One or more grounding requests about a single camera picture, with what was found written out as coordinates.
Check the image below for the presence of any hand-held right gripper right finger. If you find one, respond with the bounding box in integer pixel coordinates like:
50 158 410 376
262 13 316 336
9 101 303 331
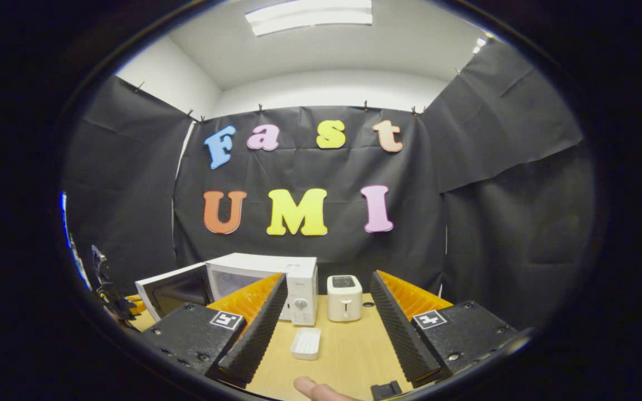
369 270 519 388

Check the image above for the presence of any white microwave oven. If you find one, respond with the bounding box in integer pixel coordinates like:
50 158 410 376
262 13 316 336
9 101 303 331
135 253 319 327

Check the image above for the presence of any small white rectangular dish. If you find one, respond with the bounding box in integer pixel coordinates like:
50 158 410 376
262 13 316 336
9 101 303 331
290 327 322 361

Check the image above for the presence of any white toaster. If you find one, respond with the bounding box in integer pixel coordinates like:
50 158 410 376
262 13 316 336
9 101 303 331
327 275 363 322

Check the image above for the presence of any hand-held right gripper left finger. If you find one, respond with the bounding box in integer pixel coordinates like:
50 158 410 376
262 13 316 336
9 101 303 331
142 272 289 389

